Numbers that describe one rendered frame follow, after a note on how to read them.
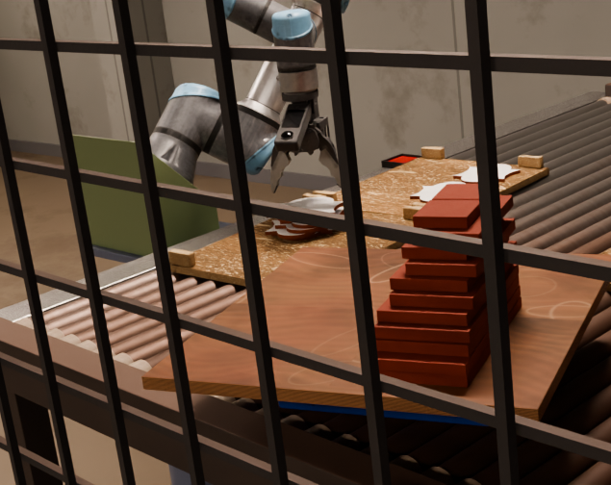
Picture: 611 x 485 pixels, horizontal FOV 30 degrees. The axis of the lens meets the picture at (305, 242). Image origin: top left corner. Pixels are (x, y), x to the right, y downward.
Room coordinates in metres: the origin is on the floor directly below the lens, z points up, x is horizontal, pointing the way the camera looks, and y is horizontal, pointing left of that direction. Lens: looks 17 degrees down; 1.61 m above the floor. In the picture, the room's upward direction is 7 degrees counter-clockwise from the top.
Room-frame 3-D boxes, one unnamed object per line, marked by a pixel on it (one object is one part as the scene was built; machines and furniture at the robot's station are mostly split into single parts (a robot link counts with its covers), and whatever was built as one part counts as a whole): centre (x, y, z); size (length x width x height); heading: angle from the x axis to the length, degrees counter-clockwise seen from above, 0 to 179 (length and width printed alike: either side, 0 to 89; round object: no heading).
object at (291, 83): (2.22, -0.02, 1.23); 0.08 x 0.08 x 0.05
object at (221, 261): (2.15, 0.00, 0.93); 0.41 x 0.35 x 0.02; 137
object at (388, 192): (2.44, -0.29, 0.93); 0.41 x 0.35 x 0.02; 136
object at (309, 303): (1.45, -0.11, 1.03); 0.50 x 0.50 x 0.02; 64
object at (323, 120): (2.23, -0.03, 1.15); 0.09 x 0.08 x 0.12; 161
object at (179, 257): (2.10, 0.23, 0.95); 0.06 x 0.02 x 0.03; 47
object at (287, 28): (2.23, -0.03, 1.31); 0.09 x 0.08 x 0.11; 175
